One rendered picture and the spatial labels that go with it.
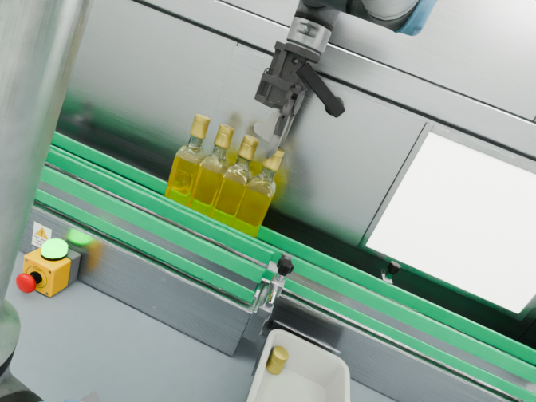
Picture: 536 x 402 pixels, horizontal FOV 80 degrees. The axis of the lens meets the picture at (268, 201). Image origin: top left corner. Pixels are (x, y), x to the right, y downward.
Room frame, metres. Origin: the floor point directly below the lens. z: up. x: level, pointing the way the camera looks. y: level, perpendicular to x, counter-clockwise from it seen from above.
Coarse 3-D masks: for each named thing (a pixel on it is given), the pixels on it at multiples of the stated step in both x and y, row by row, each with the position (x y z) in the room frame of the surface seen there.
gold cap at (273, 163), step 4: (280, 148) 0.67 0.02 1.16; (276, 152) 0.64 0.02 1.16; (280, 152) 0.64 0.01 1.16; (284, 152) 0.66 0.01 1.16; (272, 156) 0.64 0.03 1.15; (276, 156) 0.64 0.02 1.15; (280, 156) 0.65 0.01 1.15; (264, 160) 0.65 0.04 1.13; (268, 160) 0.64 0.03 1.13; (272, 160) 0.64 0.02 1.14; (276, 160) 0.64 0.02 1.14; (280, 160) 0.65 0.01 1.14; (264, 164) 0.65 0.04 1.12; (268, 164) 0.64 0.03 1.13; (272, 164) 0.64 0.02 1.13; (276, 164) 0.64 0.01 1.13; (268, 168) 0.64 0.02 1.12; (272, 168) 0.64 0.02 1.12; (276, 168) 0.65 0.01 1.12
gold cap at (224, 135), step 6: (222, 126) 0.66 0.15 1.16; (228, 126) 0.68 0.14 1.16; (222, 132) 0.66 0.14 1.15; (228, 132) 0.66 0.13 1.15; (216, 138) 0.66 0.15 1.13; (222, 138) 0.66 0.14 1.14; (228, 138) 0.66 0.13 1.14; (216, 144) 0.66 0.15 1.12; (222, 144) 0.66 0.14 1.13; (228, 144) 0.67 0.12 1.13
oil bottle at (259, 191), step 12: (252, 180) 0.64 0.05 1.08; (264, 180) 0.64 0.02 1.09; (252, 192) 0.63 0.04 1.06; (264, 192) 0.63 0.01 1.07; (240, 204) 0.64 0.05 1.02; (252, 204) 0.63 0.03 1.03; (264, 204) 0.63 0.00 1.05; (240, 216) 0.63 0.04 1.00; (252, 216) 0.63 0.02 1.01; (264, 216) 0.67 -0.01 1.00; (240, 228) 0.63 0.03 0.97; (252, 228) 0.63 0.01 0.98
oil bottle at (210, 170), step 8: (208, 160) 0.65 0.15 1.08; (216, 160) 0.65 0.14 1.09; (224, 160) 0.67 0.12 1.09; (200, 168) 0.65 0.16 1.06; (208, 168) 0.65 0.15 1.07; (216, 168) 0.64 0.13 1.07; (224, 168) 0.66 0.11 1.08; (200, 176) 0.65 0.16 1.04; (208, 176) 0.64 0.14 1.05; (216, 176) 0.64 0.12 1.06; (200, 184) 0.65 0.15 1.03; (208, 184) 0.64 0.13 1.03; (216, 184) 0.64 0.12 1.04; (192, 192) 0.65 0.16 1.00; (200, 192) 0.65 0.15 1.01; (208, 192) 0.64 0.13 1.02; (216, 192) 0.65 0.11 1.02; (192, 200) 0.65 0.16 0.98; (200, 200) 0.64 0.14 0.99; (208, 200) 0.64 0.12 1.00; (192, 208) 0.65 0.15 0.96; (200, 208) 0.64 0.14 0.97; (208, 208) 0.64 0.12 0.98; (208, 216) 0.65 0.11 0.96
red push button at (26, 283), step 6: (18, 276) 0.44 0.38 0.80; (24, 276) 0.44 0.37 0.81; (30, 276) 0.45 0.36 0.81; (36, 276) 0.46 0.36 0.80; (18, 282) 0.44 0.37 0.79; (24, 282) 0.44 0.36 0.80; (30, 282) 0.44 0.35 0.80; (18, 288) 0.44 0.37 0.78; (24, 288) 0.44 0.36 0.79; (30, 288) 0.44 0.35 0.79
